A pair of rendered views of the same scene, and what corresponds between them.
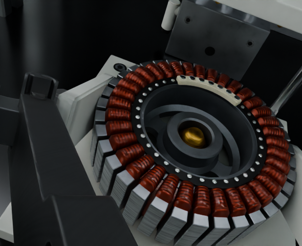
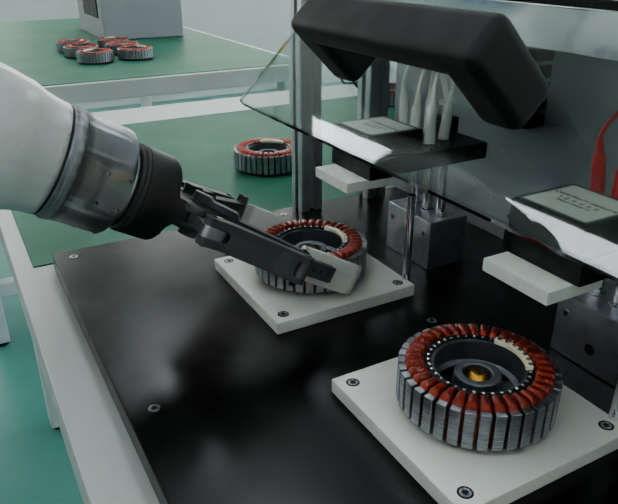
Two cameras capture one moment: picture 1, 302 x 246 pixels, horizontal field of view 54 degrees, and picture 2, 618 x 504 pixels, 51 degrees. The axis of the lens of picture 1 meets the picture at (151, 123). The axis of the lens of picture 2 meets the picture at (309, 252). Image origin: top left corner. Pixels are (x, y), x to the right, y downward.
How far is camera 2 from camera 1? 0.59 m
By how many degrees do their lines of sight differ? 52
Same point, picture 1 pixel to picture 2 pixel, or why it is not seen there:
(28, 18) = (315, 214)
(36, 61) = not seen: hidden behind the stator
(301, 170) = (332, 260)
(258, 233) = (310, 299)
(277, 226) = (325, 303)
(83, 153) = not seen: hidden behind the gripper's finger
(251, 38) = (423, 229)
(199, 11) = (396, 209)
